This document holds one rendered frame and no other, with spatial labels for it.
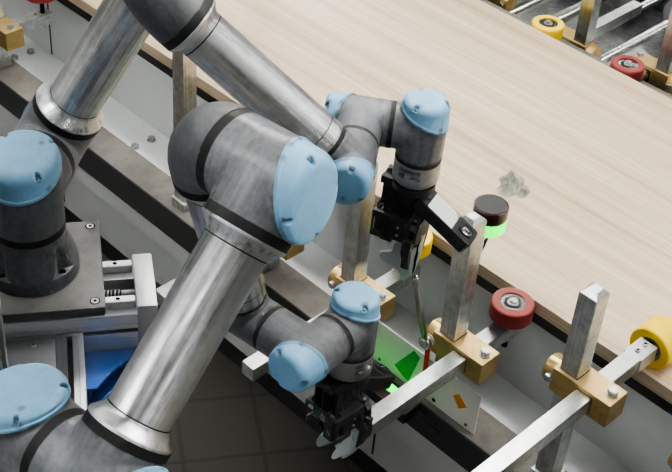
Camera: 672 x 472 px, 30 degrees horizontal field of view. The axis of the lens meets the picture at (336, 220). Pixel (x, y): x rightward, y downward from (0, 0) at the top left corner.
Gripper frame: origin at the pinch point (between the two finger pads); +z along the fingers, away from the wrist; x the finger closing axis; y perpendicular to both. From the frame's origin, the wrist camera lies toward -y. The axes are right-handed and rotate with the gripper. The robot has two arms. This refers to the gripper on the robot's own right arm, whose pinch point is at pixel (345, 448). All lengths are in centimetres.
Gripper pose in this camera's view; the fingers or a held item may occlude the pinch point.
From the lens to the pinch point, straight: 211.3
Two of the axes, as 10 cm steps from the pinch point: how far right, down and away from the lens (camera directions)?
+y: -7.1, 3.8, -5.9
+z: -0.8, 7.9, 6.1
